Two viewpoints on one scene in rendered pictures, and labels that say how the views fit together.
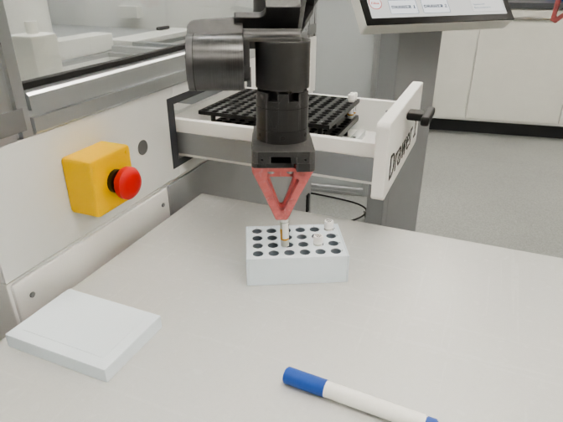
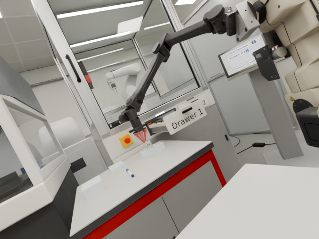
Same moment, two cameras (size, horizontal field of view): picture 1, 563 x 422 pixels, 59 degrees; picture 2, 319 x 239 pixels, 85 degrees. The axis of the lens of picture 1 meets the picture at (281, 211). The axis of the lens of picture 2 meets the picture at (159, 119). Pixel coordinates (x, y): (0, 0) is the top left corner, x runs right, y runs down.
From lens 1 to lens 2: 0.81 m
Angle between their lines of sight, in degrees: 47
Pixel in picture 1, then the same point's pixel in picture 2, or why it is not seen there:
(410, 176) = (281, 119)
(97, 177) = (122, 140)
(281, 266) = (145, 152)
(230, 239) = not seen: hidden behind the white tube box
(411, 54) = (257, 77)
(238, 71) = (124, 118)
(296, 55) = (129, 113)
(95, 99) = (124, 127)
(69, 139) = (120, 134)
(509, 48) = not seen: outside the picture
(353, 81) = not seen: hidden behind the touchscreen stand
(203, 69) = (120, 119)
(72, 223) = (123, 149)
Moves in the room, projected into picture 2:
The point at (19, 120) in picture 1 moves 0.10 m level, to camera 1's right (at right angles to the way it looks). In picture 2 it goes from (109, 133) to (117, 130)
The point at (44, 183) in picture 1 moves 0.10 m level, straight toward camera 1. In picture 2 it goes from (116, 142) to (108, 148)
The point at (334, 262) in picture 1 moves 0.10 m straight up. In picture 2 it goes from (153, 150) to (145, 133)
